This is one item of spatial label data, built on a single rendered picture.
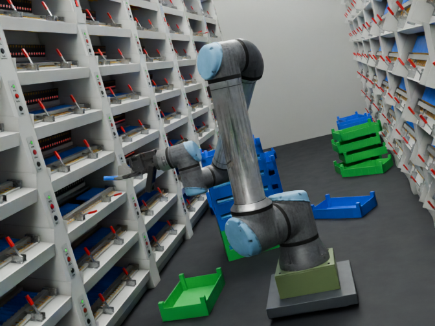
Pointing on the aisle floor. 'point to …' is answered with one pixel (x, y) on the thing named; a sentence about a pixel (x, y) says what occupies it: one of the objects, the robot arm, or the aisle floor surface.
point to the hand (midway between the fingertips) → (118, 178)
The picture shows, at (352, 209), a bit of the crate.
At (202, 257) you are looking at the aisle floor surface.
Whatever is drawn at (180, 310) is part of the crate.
